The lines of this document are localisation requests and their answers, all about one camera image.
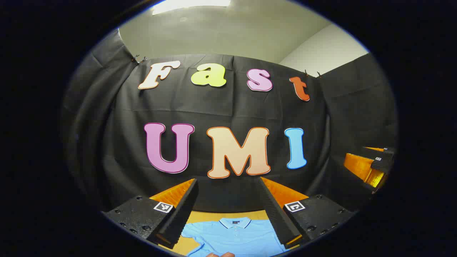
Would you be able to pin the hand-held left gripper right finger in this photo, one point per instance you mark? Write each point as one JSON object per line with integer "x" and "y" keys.
{"x": 276, "y": 214}

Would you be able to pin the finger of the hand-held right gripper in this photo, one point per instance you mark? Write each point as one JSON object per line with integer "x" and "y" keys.
{"x": 382, "y": 164}
{"x": 387, "y": 151}

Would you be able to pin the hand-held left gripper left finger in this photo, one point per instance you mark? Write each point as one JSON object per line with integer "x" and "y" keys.
{"x": 180, "y": 214}

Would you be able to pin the light blue T-shirt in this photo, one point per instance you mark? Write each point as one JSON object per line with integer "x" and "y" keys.
{"x": 235, "y": 239}

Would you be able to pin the black backdrop cloth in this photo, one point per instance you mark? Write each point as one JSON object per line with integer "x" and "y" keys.
{"x": 214, "y": 107}

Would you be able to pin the ceiling light panel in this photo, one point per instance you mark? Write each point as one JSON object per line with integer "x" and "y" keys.
{"x": 191, "y": 5}

